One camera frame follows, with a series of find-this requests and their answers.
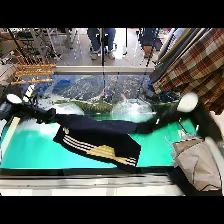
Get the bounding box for silver frame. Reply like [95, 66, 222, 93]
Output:
[0, 173, 185, 197]

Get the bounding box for navy striped garment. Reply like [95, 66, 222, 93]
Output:
[49, 112, 158, 174]

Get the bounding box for person's legs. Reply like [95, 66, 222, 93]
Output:
[86, 28, 117, 61]

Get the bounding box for checked shirt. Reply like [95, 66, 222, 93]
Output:
[152, 28, 224, 115]

